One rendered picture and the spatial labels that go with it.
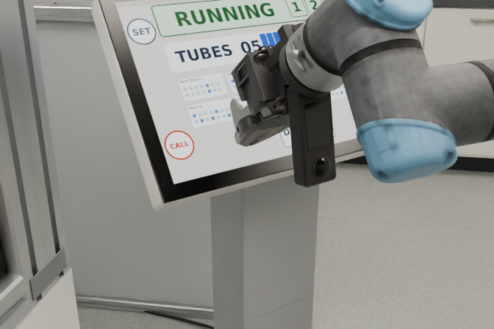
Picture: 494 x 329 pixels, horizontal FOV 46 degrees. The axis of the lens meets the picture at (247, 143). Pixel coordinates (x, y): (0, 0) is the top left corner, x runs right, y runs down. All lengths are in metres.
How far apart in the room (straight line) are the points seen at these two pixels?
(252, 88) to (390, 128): 0.24
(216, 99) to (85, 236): 1.28
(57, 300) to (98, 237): 1.36
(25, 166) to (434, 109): 0.36
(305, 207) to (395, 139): 0.55
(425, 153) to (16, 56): 0.35
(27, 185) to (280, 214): 0.53
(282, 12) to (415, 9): 0.45
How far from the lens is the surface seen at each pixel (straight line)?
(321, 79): 0.59
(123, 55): 0.80
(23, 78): 0.55
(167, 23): 0.84
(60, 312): 0.67
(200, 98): 0.80
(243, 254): 0.99
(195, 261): 1.95
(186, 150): 0.76
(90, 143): 1.85
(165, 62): 0.81
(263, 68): 0.67
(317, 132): 0.64
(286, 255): 1.05
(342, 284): 2.23
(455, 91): 0.52
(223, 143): 0.79
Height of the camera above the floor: 1.31
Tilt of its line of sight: 23 degrees down
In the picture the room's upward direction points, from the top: straight up
